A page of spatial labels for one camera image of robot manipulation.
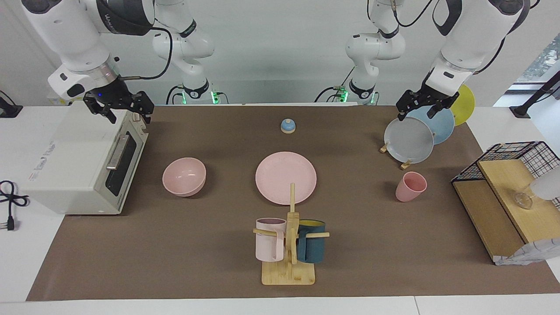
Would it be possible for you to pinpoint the pink bowl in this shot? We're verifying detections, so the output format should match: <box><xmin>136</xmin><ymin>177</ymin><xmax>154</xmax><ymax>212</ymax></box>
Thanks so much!
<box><xmin>162</xmin><ymin>157</ymin><xmax>207</xmax><ymax>197</ymax></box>

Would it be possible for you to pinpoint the pink cup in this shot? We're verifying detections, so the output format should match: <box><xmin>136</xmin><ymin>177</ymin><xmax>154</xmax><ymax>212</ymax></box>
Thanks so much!
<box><xmin>395</xmin><ymin>171</ymin><xmax>427</xmax><ymax>203</ymax></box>

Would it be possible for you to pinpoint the light blue plate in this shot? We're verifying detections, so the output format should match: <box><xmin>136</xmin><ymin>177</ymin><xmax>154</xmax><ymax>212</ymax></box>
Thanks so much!
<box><xmin>407</xmin><ymin>106</ymin><xmax>455</xmax><ymax>145</ymax></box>

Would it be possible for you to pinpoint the grey plate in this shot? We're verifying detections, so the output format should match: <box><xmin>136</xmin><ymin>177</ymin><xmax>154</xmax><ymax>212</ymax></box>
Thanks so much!
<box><xmin>384</xmin><ymin>117</ymin><xmax>434</xmax><ymax>164</ymax></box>

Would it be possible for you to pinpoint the yellow plate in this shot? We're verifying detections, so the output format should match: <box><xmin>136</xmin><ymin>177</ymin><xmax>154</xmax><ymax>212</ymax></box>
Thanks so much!
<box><xmin>451</xmin><ymin>84</ymin><xmax>476</xmax><ymax>126</ymax></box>

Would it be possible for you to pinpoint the wooden plate rack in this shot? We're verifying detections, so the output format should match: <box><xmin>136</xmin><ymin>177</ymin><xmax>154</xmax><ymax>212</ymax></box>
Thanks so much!
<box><xmin>380</xmin><ymin>141</ymin><xmax>413</xmax><ymax>170</ymax></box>

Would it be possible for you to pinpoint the white toaster oven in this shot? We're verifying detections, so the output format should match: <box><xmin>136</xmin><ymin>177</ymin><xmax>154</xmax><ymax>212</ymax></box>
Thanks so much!
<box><xmin>21</xmin><ymin>100</ymin><xmax>149</xmax><ymax>216</ymax></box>

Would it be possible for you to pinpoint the black clamp base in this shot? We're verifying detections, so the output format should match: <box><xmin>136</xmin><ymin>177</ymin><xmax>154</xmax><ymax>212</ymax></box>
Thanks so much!
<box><xmin>0</xmin><ymin>91</ymin><xmax>23</xmax><ymax>118</ymax></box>

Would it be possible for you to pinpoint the window with outdoor view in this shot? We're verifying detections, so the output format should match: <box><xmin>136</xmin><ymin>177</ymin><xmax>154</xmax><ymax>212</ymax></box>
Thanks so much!
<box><xmin>494</xmin><ymin>33</ymin><xmax>560</xmax><ymax>108</ymax></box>

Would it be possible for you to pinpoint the wooden two-tier shelf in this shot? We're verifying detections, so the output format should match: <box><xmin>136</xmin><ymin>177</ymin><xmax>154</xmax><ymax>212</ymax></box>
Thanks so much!
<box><xmin>452</xmin><ymin>158</ymin><xmax>560</xmax><ymax>264</ymax></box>

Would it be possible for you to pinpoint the clear glass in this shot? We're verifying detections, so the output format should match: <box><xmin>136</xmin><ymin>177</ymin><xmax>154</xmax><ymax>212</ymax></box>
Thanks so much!
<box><xmin>514</xmin><ymin>190</ymin><xmax>534</xmax><ymax>210</ymax></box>

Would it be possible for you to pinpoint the brown table mat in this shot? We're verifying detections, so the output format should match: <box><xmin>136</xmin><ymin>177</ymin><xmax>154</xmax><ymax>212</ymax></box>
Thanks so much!
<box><xmin>25</xmin><ymin>105</ymin><xmax>560</xmax><ymax>301</ymax></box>

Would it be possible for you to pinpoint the translucent white plastic object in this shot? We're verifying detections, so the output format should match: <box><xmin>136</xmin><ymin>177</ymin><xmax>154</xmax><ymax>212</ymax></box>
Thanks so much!
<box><xmin>529</xmin><ymin>168</ymin><xmax>560</xmax><ymax>201</ymax></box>

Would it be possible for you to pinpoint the pink plate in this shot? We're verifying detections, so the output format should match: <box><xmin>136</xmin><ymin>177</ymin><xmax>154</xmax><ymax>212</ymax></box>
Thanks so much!
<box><xmin>255</xmin><ymin>152</ymin><xmax>317</xmax><ymax>205</ymax></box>

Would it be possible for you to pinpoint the dark teal mug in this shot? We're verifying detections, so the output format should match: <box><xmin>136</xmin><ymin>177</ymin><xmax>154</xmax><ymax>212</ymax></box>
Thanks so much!
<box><xmin>297</xmin><ymin>220</ymin><xmax>326</xmax><ymax>264</ymax></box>

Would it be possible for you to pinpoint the patterned white cloth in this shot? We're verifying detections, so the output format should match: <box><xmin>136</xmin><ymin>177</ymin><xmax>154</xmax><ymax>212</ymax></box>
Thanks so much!
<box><xmin>494</xmin><ymin>238</ymin><xmax>560</xmax><ymax>266</ymax></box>

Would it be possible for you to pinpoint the pale pink mug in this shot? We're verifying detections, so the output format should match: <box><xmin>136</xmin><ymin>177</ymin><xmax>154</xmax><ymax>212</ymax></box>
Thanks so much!
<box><xmin>255</xmin><ymin>218</ymin><xmax>287</xmax><ymax>263</ymax></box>

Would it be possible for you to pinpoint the wooden mug tree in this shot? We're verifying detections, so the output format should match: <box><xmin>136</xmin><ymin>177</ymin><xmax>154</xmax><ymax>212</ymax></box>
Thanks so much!
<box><xmin>253</xmin><ymin>183</ymin><xmax>330</xmax><ymax>286</ymax></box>

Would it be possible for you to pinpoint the black right base cable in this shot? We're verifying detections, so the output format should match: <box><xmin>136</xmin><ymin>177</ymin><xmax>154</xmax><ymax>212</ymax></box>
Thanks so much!
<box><xmin>165</xmin><ymin>84</ymin><xmax>186</xmax><ymax>105</ymax></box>

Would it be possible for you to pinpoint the black base cable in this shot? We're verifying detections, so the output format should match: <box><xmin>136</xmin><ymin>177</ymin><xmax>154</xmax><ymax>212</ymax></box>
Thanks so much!
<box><xmin>165</xmin><ymin>84</ymin><xmax>186</xmax><ymax>105</ymax></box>
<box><xmin>314</xmin><ymin>66</ymin><xmax>356</xmax><ymax>104</ymax></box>

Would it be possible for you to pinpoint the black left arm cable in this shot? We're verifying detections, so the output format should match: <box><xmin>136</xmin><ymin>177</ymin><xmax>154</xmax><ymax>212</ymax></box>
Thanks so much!
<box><xmin>391</xmin><ymin>0</ymin><xmax>436</xmax><ymax>28</ymax></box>

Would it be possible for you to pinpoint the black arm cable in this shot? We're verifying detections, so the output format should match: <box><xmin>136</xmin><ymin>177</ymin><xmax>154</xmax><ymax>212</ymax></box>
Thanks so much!
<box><xmin>391</xmin><ymin>0</ymin><xmax>436</xmax><ymax>28</ymax></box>
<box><xmin>119</xmin><ymin>25</ymin><xmax>174</xmax><ymax>81</ymax></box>

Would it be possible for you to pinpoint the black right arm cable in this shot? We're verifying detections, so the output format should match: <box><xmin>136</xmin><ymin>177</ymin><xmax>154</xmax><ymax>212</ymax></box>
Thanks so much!
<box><xmin>119</xmin><ymin>25</ymin><xmax>174</xmax><ymax>81</ymax></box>

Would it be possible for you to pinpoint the black wire basket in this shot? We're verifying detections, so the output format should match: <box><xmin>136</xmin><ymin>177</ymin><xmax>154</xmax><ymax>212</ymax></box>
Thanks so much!
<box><xmin>451</xmin><ymin>141</ymin><xmax>560</xmax><ymax>210</ymax></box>

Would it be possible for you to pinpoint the black left base cable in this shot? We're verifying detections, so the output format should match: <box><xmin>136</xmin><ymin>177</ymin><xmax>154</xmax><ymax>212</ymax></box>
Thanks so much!
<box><xmin>314</xmin><ymin>66</ymin><xmax>356</xmax><ymax>104</ymax></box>

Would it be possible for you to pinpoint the black power cable with plug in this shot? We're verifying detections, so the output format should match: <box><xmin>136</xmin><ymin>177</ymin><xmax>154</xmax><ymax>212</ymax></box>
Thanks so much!
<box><xmin>0</xmin><ymin>180</ymin><xmax>30</xmax><ymax>231</ymax></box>

